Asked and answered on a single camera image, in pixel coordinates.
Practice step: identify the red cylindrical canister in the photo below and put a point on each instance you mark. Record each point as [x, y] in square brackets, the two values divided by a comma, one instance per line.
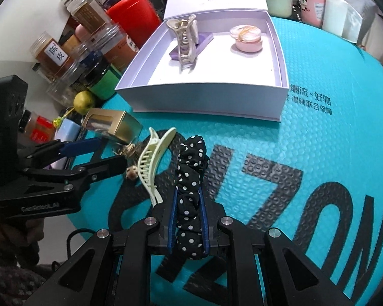
[137, 18]

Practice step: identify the labelled amber spice jar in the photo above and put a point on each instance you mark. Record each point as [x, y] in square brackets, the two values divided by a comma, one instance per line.
[50, 55]

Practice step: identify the gold charm keychain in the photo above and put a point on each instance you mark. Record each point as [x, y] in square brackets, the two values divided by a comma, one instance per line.
[131, 154]

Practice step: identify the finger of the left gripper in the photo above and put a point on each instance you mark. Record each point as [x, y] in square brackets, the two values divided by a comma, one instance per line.
[56, 150]
[95, 170]

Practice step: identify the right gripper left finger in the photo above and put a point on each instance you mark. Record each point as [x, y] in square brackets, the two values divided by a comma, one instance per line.
[168, 268]

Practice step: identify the green black jar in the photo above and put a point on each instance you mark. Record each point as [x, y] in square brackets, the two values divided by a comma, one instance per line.
[101, 81]

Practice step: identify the white blue power bank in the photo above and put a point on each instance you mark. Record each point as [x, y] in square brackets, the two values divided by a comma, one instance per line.
[68, 131]

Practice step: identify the lavender open gift box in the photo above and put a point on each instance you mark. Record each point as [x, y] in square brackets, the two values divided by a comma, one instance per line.
[224, 80]

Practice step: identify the operator left hand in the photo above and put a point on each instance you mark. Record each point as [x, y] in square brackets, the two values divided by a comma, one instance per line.
[19, 242]

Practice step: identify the orange powder clear jar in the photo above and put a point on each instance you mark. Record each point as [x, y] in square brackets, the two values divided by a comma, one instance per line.
[115, 45]

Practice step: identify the pink round jar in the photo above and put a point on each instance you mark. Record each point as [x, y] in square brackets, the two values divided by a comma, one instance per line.
[247, 38]

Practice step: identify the cream hair claw clip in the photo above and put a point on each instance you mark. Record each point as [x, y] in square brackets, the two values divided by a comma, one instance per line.
[149, 160]

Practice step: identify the beige large hair claw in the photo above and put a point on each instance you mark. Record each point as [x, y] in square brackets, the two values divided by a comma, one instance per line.
[186, 31]

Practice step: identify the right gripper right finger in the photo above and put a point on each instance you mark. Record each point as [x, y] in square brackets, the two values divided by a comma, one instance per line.
[210, 213]

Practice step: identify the brown powder clear jar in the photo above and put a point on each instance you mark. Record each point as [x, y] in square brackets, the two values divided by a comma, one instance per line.
[89, 14]

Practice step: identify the gold box with window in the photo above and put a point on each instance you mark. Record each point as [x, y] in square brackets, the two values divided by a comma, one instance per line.
[119, 126]

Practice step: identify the black polka dot scrunchie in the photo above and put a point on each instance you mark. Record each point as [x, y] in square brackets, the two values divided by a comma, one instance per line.
[191, 167]

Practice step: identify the yellow green fruit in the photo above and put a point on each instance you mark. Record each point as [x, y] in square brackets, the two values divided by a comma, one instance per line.
[83, 102]

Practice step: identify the teal bubble mailer mat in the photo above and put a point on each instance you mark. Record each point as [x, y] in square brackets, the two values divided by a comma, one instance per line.
[317, 174]

